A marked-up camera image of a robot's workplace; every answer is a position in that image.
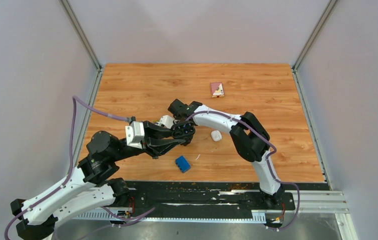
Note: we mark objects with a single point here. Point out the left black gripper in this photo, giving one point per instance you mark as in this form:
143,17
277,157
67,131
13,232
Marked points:
156,147

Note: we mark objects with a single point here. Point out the black earbud case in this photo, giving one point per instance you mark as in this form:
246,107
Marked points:
184,129

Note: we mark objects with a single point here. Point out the white earbud charging case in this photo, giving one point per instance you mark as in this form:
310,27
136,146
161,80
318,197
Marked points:
216,136

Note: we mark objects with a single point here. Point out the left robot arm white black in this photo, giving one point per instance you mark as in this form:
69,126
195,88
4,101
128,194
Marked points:
90,184

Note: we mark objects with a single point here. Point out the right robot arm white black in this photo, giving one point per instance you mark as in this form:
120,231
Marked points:
251,140

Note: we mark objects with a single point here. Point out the blue toy brick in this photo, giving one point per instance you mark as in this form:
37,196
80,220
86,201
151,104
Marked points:
182,164

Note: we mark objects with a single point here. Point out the red white card box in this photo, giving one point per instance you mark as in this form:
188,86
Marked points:
217,90

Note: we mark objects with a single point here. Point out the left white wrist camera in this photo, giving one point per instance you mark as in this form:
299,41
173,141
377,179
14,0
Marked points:
135,134

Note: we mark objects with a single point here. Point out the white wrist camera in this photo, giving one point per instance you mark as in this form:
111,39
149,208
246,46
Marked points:
166,121
135,134

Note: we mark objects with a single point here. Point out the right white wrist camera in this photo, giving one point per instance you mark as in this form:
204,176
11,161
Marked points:
166,121

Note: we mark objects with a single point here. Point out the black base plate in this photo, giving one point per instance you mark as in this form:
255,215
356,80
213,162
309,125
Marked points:
185,199

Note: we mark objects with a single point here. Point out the slotted white cable duct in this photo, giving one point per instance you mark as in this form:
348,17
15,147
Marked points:
100,214

